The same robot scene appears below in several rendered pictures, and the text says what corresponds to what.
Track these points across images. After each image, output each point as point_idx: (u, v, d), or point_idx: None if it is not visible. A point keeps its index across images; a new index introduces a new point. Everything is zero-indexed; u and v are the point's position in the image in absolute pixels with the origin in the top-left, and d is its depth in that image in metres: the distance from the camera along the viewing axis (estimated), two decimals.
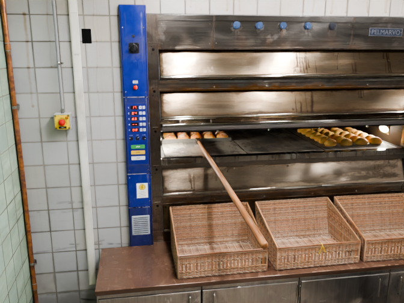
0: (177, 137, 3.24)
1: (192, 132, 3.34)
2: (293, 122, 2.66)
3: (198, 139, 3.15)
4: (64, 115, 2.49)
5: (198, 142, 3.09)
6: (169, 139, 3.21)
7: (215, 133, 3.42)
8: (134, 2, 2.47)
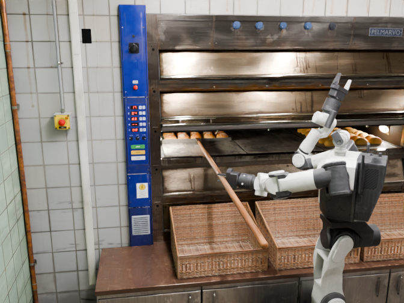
0: (177, 137, 3.24)
1: (192, 132, 3.34)
2: (293, 122, 2.66)
3: (198, 139, 3.15)
4: (64, 115, 2.49)
5: (198, 142, 3.09)
6: (169, 139, 3.21)
7: (215, 133, 3.42)
8: (134, 2, 2.47)
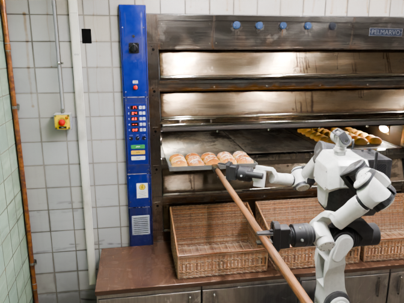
0: (189, 164, 2.51)
1: (206, 156, 2.60)
2: (293, 122, 2.66)
3: (216, 168, 2.41)
4: (64, 115, 2.49)
5: (217, 172, 2.35)
6: (178, 166, 2.47)
7: (235, 156, 2.69)
8: (134, 2, 2.47)
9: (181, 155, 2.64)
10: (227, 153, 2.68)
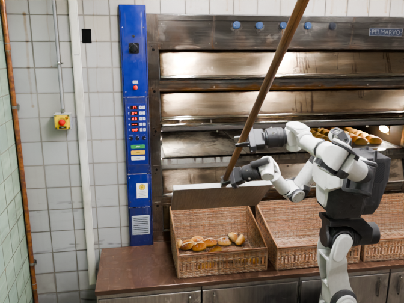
0: (198, 269, 2.47)
1: None
2: None
3: (223, 175, 2.18)
4: (64, 115, 2.49)
5: None
6: None
7: None
8: (134, 2, 2.47)
9: (180, 254, 2.59)
10: (228, 238, 2.79)
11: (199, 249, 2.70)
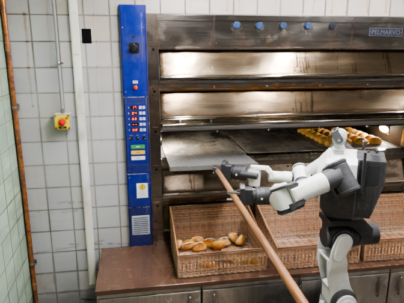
0: (199, 266, 2.49)
1: None
2: (293, 122, 2.66)
3: (216, 168, 2.41)
4: (64, 115, 2.49)
5: (217, 172, 2.35)
6: None
7: None
8: (134, 2, 2.47)
9: (180, 254, 2.59)
10: (228, 238, 2.79)
11: (199, 249, 2.70)
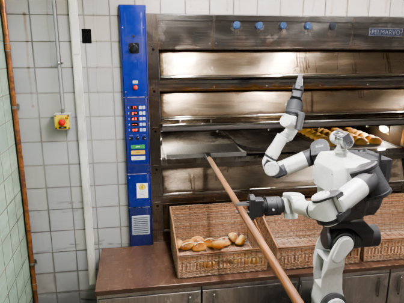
0: (199, 266, 2.49)
1: None
2: None
3: (207, 156, 2.69)
4: (64, 115, 2.49)
5: (208, 159, 2.63)
6: None
7: None
8: (134, 2, 2.47)
9: (180, 254, 2.59)
10: (228, 238, 2.79)
11: (199, 249, 2.70)
